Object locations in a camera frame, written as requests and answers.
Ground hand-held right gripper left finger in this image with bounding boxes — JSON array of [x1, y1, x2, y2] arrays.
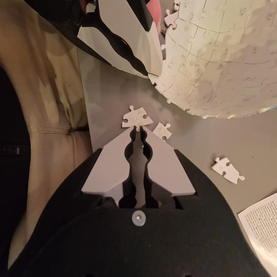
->
[[81, 127, 137, 208]]

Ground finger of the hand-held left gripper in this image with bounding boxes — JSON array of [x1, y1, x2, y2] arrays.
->
[[96, 0, 164, 76], [77, 26, 154, 79]]

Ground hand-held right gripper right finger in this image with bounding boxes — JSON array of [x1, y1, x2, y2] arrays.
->
[[140, 126, 196, 208]]

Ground single curved puzzle piece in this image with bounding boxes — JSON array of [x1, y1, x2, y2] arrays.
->
[[164, 2, 180, 31], [152, 122, 173, 142], [122, 105, 154, 133]]

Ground partly built white puzzle ball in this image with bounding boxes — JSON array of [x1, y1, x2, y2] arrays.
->
[[148, 0, 277, 120]]

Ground two joined white puzzle pieces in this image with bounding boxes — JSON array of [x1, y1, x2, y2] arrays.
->
[[211, 157, 245, 185]]

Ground person's left hand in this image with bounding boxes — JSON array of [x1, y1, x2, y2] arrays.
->
[[147, 0, 162, 35]]

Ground folded paper instruction leaflet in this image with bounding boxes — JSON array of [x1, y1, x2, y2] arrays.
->
[[237, 191, 277, 277]]

